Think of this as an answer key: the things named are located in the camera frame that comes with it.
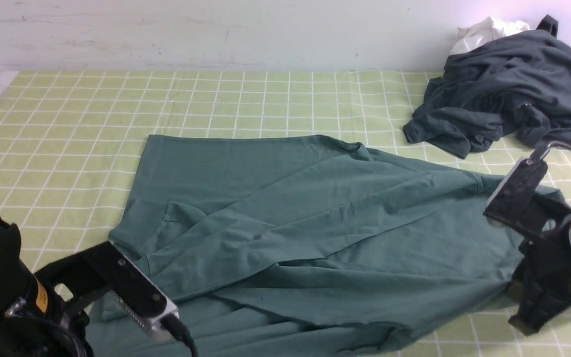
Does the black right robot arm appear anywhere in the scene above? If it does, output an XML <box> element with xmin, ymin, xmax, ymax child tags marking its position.
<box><xmin>507</xmin><ymin>214</ymin><xmax>571</xmax><ymax>336</ymax></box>

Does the black left camera cable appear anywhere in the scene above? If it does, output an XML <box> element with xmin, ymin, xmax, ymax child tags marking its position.
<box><xmin>162</xmin><ymin>315</ymin><xmax>198</xmax><ymax>357</ymax></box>

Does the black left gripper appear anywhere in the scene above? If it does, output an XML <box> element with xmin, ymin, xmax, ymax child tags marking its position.
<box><xmin>34</xmin><ymin>241</ymin><xmax>133</xmax><ymax>328</ymax></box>

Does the green checkered tablecloth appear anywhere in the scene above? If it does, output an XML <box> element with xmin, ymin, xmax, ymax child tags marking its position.
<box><xmin>0</xmin><ymin>71</ymin><xmax>571</xmax><ymax>357</ymax></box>

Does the green long-sleeved shirt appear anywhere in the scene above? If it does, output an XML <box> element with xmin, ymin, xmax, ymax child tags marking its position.
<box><xmin>87</xmin><ymin>134</ymin><xmax>564</xmax><ymax>357</ymax></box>

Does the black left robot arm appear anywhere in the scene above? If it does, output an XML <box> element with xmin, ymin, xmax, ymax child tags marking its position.
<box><xmin>0</xmin><ymin>217</ymin><xmax>118</xmax><ymax>357</ymax></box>

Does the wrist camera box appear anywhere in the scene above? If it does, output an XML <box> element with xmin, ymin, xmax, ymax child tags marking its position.
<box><xmin>483</xmin><ymin>158</ymin><xmax>571</xmax><ymax>239</ymax></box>
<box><xmin>91</xmin><ymin>241</ymin><xmax>179</xmax><ymax>342</ymax></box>

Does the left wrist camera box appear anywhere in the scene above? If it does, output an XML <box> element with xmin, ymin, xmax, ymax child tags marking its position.
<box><xmin>91</xmin><ymin>241</ymin><xmax>179</xmax><ymax>342</ymax></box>

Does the dark grey crumpled garment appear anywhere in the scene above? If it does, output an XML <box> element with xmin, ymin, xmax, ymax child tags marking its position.
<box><xmin>402</xmin><ymin>15</ymin><xmax>571</xmax><ymax>159</ymax></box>

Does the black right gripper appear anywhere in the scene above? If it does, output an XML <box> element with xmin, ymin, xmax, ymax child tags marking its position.
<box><xmin>506</xmin><ymin>233</ymin><xmax>571</xmax><ymax>336</ymax></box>

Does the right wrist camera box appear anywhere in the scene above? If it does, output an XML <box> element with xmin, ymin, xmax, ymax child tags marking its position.
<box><xmin>483</xmin><ymin>158</ymin><xmax>571</xmax><ymax>239</ymax></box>

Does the white crumpled garment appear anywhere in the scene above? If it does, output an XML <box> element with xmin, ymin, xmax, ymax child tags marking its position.
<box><xmin>449</xmin><ymin>16</ymin><xmax>531</xmax><ymax>55</ymax></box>

